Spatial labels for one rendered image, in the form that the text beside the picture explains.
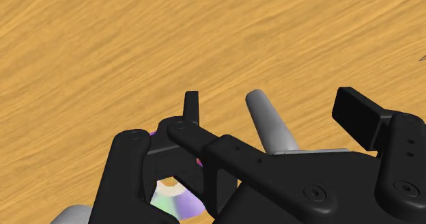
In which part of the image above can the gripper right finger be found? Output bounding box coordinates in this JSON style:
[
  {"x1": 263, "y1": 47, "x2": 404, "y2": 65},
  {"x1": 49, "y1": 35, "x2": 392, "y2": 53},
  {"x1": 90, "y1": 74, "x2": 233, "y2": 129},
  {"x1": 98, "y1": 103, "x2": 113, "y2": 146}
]
[{"x1": 331, "y1": 86, "x2": 426, "y2": 224}]

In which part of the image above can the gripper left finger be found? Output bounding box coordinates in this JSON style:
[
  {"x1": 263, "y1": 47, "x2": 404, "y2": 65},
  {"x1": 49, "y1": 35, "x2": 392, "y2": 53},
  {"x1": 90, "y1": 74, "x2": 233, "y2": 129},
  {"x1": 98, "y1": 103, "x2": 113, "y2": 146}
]
[{"x1": 87, "y1": 90, "x2": 329, "y2": 224}]

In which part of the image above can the iridescent shiny disc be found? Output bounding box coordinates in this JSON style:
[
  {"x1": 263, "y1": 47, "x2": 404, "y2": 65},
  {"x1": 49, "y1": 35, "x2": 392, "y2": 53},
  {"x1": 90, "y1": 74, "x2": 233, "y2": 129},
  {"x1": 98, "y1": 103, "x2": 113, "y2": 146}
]
[{"x1": 149, "y1": 130, "x2": 207, "y2": 221}]

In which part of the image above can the grey rounded object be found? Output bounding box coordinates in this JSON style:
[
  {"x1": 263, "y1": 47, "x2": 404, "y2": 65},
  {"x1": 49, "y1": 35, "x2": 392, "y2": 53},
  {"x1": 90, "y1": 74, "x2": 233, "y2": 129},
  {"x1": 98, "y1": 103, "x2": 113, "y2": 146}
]
[{"x1": 49, "y1": 204, "x2": 94, "y2": 224}]

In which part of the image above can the grey tool with round handle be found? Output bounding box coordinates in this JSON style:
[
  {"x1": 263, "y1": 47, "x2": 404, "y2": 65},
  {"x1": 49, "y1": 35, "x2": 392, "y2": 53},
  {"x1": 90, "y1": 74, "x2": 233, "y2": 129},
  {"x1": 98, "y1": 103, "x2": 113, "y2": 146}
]
[{"x1": 245, "y1": 89, "x2": 350, "y2": 156}]

